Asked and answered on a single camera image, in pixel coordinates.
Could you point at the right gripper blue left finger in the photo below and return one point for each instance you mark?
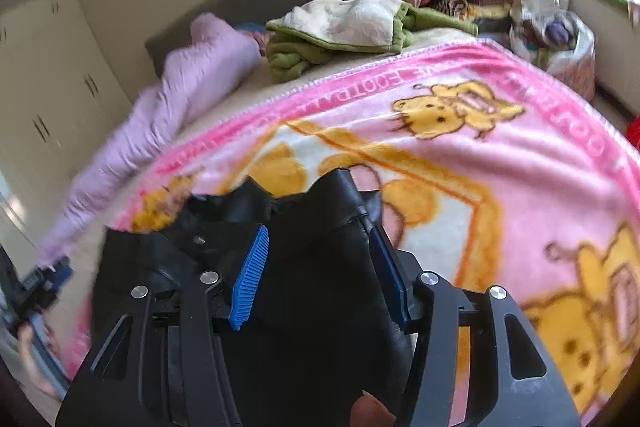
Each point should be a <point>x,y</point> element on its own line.
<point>159,361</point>

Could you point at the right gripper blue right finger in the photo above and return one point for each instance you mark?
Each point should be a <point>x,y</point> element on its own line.
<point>513,379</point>

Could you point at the black leather jacket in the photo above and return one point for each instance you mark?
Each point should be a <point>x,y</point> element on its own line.
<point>319,345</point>

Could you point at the bag of clothes by window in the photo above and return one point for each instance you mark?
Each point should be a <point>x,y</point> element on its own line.
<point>561,44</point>

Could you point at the left hand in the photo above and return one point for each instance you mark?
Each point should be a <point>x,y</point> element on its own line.
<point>25,337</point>

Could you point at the right hand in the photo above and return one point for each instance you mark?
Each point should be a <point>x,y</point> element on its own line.
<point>367,411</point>

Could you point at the pink cartoon fleece blanket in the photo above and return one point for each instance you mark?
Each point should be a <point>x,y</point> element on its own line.
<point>556,224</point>

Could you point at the lilac puffy duvet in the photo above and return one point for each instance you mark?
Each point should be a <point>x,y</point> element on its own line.
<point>195,78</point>

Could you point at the green and cream blanket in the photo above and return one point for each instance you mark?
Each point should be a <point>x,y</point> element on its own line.
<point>310,35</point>

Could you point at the cream wardrobe with black handles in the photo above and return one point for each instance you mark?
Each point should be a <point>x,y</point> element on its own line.
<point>59,101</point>

